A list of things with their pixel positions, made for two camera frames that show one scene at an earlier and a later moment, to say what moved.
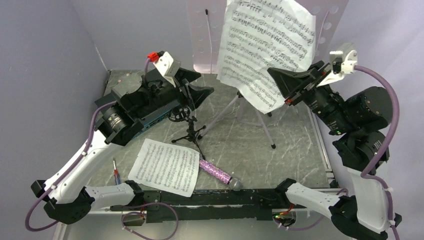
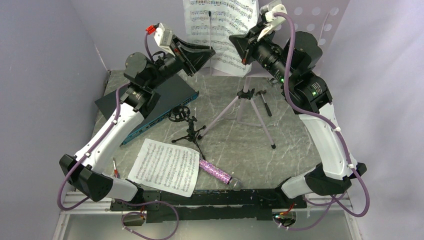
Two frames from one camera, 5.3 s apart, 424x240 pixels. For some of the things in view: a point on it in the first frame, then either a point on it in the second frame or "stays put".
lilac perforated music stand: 207,21 → 324,19
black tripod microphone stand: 180,113 stays put
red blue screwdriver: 117,175 stays put
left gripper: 195,94 → 199,55
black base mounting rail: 253,204 stays put
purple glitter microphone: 234,184 stays put
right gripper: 287,82 → 244,42
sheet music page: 166,168 stays put
